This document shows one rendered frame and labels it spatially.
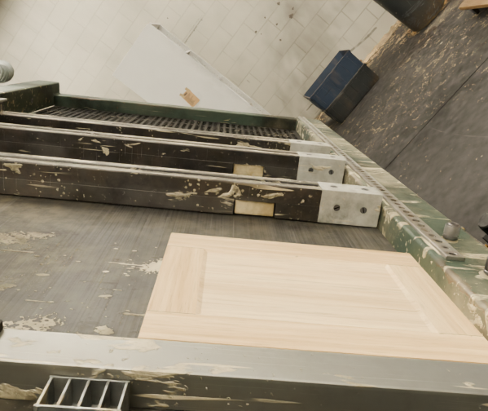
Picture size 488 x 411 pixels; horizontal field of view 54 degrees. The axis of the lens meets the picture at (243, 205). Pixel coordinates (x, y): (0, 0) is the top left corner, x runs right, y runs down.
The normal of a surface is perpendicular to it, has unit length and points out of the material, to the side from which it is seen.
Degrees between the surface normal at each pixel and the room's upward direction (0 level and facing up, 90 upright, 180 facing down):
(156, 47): 90
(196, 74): 90
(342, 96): 90
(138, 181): 90
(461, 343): 58
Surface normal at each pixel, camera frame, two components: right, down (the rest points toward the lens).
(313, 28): 0.00, 0.33
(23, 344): 0.11, -0.95
